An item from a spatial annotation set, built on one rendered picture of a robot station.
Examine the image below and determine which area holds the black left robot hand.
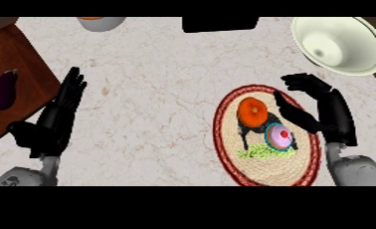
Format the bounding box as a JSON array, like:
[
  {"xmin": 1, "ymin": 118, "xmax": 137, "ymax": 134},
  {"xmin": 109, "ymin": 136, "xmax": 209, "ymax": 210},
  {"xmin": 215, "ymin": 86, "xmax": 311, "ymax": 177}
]
[{"xmin": 5, "ymin": 66, "xmax": 88, "ymax": 159}]

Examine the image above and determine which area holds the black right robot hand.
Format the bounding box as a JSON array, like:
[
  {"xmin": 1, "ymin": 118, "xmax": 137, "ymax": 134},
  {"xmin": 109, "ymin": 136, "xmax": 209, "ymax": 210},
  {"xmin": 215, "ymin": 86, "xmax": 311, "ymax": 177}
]
[{"xmin": 271, "ymin": 72, "xmax": 358, "ymax": 147}]

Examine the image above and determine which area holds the pink frosted cupcake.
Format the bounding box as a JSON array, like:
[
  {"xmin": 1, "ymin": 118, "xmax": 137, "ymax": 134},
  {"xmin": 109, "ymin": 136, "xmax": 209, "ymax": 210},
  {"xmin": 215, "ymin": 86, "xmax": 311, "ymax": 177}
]
[{"xmin": 262, "ymin": 122, "xmax": 296, "ymax": 152}]

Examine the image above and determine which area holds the round woven red-rimmed placemat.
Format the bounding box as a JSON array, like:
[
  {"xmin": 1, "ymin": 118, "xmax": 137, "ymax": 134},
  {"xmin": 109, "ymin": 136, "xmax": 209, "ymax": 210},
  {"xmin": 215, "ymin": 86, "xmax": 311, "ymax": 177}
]
[{"xmin": 210, "ymin": 84, "xmax": 322, "ymax": 187}]

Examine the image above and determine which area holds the white bowl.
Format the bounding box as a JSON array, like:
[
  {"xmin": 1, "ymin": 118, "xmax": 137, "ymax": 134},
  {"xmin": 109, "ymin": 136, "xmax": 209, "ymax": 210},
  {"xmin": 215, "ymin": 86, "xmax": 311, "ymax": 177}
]
[{"xmin": 290, "ymin": 17, "xmax": 376, "ymax": 77}]

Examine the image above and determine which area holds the dark purple eggplant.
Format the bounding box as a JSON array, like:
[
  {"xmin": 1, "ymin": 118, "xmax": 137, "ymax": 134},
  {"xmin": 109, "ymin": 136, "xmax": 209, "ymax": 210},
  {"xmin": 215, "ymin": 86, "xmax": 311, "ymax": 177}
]
[{"xmin": 0, "ymin": 68, "xmax": 20, "ymax": 112}]

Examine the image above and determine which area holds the brown wooden cutting board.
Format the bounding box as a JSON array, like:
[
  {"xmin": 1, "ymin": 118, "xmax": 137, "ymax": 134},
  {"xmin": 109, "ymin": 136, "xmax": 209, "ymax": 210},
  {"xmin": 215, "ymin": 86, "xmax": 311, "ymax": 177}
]
[{"xmin": 0, "ymin": 23, "xmax": 63, "ymax": 138}]

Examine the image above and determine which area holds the orange round fruit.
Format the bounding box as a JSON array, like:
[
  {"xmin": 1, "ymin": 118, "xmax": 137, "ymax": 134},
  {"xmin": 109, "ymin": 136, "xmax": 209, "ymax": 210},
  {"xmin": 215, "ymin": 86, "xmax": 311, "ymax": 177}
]
[{"xmin": 235, "ymin": 97, "xmax": 269, "ymax": 128}]

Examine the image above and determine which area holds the grey cup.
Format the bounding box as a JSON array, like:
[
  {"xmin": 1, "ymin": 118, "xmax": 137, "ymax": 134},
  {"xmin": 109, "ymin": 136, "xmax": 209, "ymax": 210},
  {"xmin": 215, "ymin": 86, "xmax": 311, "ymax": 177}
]
[{"xmin": 76, "ymin": 17, "xmax": 128, "ymax": 33}]

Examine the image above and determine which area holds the black appliance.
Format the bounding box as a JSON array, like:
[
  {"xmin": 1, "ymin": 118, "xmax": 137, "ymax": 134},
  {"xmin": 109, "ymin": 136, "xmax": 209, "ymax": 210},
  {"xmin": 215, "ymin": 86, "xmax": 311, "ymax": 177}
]
[{"xmin": 181, "ymin": 17, "xmax": 259, "ymax": 34}]

